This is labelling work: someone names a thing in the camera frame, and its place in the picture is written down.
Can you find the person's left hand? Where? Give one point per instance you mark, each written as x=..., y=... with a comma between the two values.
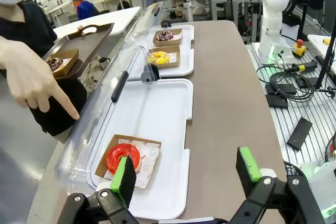
x=80, y=27

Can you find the blue chair back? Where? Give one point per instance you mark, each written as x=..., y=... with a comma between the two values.
x=85, y=10

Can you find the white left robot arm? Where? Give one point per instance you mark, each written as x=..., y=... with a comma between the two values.
x=323, y=182

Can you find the flat black box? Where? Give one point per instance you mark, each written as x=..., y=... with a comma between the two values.
x=284, y=89
x=277, y=101
x=309, y=82

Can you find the yellow emergency stop button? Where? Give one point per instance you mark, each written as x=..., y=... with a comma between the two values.
x=299, y=48

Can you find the chocolate glazed donut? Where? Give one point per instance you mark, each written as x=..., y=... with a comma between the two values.
x=53, y=62

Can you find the clear hinged tray lid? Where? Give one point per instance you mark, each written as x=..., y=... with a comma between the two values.
x=141, y=22
x=105, y=82

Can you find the beige cloth bundle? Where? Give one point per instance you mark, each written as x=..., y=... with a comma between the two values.
x=90, y=74

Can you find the yellow sprinkled donut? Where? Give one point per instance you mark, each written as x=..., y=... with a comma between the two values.
x=157, y=57

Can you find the black tripod pole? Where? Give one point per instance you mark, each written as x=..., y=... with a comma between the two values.
x=325, y=58

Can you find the red glazed donut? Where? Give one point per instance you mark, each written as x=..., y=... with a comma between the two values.
x=115, y=155

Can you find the white rectangular table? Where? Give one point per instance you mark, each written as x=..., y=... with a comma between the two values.
x=105, y=18

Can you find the brown cardboard donut box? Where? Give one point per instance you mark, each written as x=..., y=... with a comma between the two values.
x=151, y=150
x=174, y=61
x=178, y=39
x=69, y=60

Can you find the dark brown serving tray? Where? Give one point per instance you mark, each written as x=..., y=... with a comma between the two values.
x=92, y=43

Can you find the person in black shirt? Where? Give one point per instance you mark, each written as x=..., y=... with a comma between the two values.
x=31, y=24

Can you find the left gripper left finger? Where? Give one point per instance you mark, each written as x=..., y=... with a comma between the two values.
x=126, y=182

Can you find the person's right hand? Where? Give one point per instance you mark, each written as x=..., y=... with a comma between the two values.
x=26, y=77

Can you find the long black slab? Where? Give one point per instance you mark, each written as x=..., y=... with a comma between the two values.
x=299, y=134

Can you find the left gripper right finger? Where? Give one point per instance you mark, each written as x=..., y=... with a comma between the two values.
x=246, y=166

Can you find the aluminium profile base plate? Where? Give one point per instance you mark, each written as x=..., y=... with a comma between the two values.
x=281, y=121

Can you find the white plastic display tray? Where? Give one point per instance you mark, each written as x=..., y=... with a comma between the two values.
x=157, y=108
x=187, y=51

